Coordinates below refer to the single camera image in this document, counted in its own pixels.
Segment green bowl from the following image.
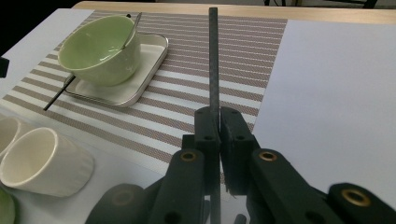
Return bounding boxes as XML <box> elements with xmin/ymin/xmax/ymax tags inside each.
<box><xmin>57</xmin><ymin>14</ymin><xmax>142</xmax><ymax>88</ymax></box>
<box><xmin>0</xmin><ymin>186</ymin><xmax>17</xmax><ymax>224</ymax></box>

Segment light blue table mat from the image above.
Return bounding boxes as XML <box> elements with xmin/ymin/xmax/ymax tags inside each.
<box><xmin>0</xmin><ymin>7</ymin><xmax>396</xmax><ymax>224</ymax></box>

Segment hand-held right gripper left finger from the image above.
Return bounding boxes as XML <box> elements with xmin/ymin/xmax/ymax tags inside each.
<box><xmin>181</xmin><ymin>105</ymin><xmax>222</xmax><ymax>198</ymax></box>

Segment striped woven placemat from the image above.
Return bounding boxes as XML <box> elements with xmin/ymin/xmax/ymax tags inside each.
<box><xmin>1</xmin><ymin>10</ymin><xmax>288</xmax><ymax>175</ymax></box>

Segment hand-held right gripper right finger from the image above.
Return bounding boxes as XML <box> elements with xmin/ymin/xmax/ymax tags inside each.
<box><xmin>219</xmin><ymin>106</ymin><xmax>261</xmax><ymax>196</ymax></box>

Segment white ribbed cup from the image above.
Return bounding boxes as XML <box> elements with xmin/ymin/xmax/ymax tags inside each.
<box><xmin>0</xmin><ymin>126</ymin><xmax>95</xmax><ymax>198</ymax></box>
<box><xmin>0</xmin><ymin>116</ymin><xmax>34</xmax><ymax>157</ymax></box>

